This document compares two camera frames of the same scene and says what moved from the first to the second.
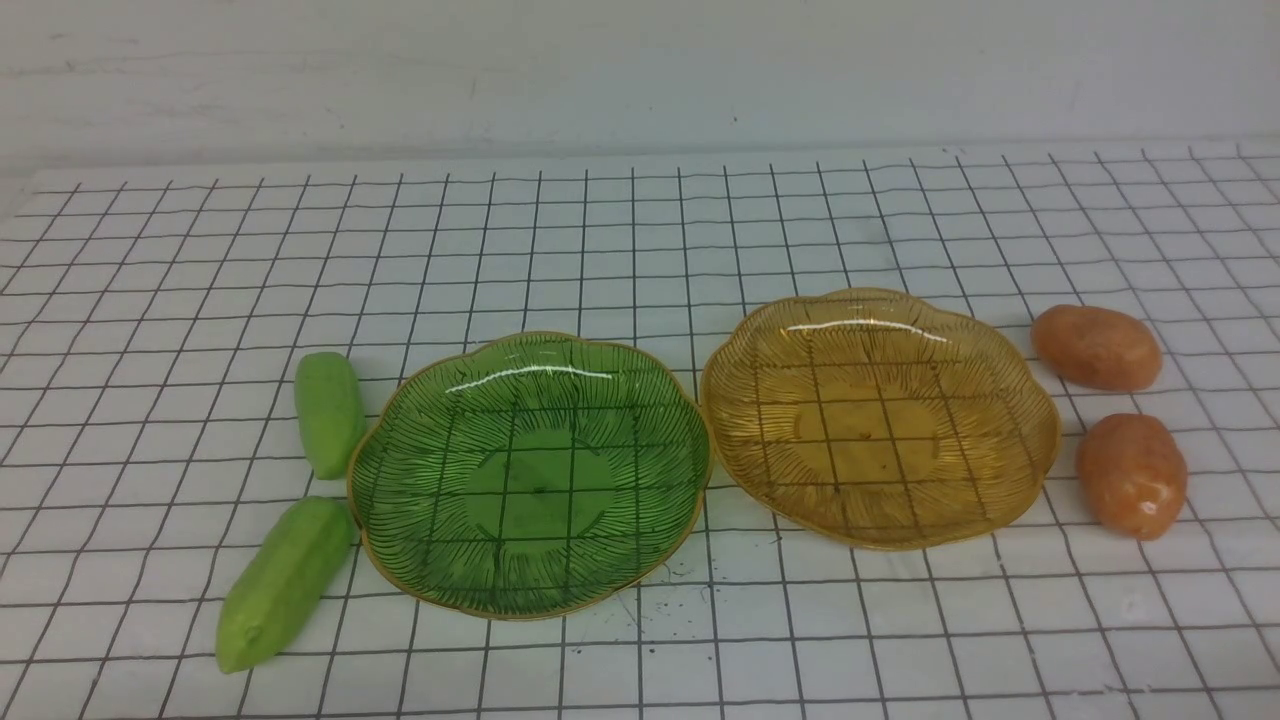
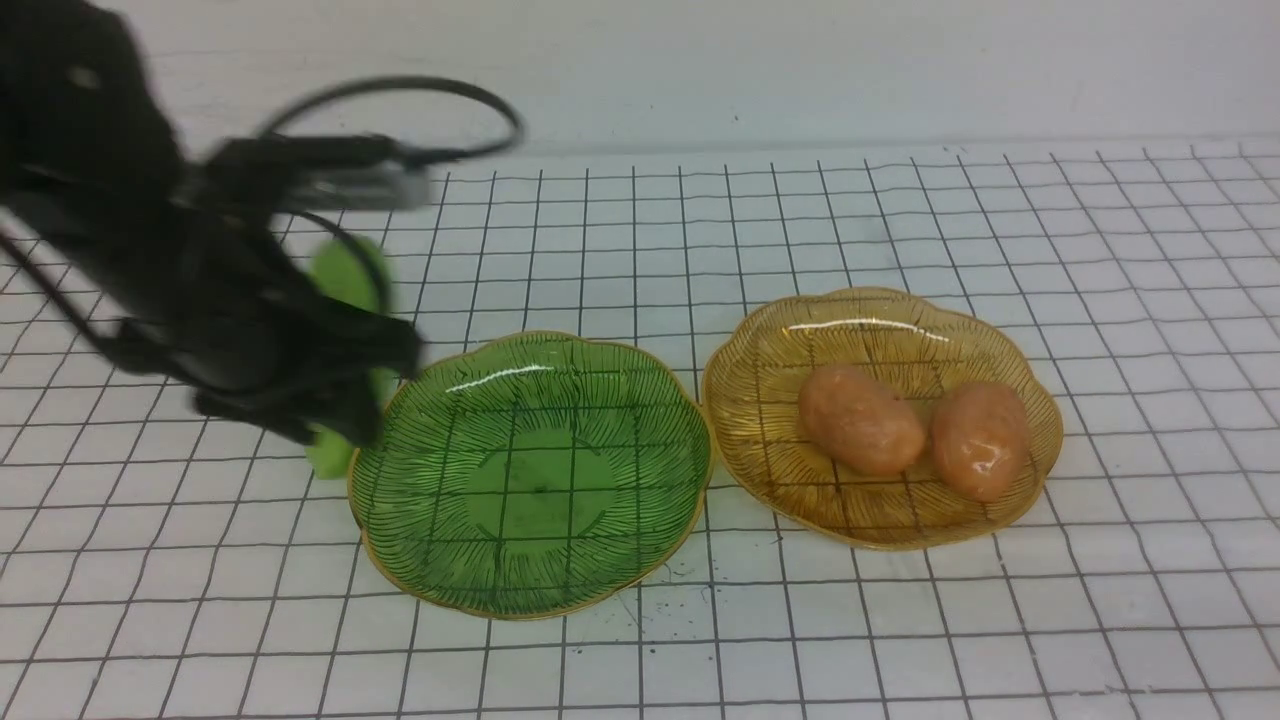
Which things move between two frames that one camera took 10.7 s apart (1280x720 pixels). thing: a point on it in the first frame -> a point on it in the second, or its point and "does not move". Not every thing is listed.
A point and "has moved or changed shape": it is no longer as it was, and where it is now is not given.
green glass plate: [530, 475] does not move
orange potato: [1097, 348] -> [859, 421]
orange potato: [1132, 474] -> [981, 436]
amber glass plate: [874, 419] does not move
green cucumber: [330, 410] has moved or changed shape
